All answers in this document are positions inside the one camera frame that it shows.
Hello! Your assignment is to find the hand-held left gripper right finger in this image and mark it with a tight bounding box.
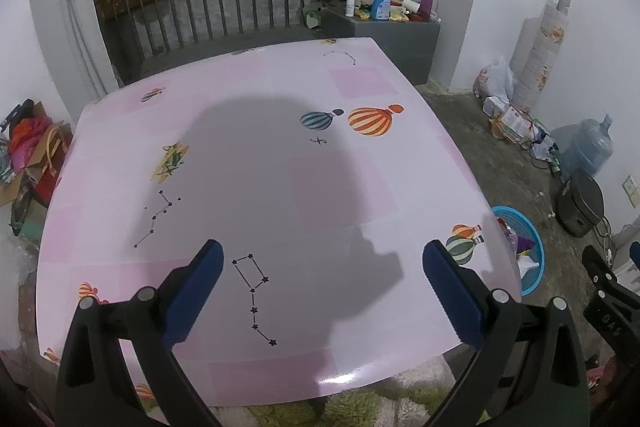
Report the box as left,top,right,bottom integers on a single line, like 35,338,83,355
421,239,592,427

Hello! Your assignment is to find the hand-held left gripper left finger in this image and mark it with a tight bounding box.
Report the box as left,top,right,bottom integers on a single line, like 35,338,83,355
55,238,225,427

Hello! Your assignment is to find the blue plastic basket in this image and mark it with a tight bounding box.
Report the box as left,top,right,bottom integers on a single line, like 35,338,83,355
490,206,546,298

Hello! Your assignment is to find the purple snack bag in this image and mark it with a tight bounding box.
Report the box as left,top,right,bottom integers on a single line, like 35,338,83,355
505,219,533,255

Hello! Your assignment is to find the black round appliance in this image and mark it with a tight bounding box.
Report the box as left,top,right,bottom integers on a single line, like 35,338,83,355
556,168,606,239

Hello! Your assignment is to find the blue water jug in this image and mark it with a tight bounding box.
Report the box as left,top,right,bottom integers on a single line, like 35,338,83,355
557,114,615,178

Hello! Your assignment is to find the pile of paper cartons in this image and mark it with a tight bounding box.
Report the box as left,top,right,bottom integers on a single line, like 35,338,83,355
482,97,558,158

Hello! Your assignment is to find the red paper bag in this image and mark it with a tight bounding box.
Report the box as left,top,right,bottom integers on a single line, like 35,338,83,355
32,122,73,208

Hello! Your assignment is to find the white plastic bag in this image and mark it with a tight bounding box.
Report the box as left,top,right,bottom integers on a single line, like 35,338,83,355
474,56,516,100

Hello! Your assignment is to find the printed wallpaper roll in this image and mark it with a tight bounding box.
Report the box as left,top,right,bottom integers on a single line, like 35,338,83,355
512,0,573,110

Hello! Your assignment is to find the red cloth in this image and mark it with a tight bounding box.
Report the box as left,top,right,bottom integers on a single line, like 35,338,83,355
7,116,53,172

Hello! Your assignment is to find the grey cabinet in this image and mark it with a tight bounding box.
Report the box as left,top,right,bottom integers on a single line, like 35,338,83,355
320,7,442,85

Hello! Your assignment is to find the green white box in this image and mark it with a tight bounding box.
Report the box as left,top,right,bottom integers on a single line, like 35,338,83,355
301,4,323,30

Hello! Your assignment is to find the wall socket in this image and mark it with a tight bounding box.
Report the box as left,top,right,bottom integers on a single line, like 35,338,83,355
622,174,640,208

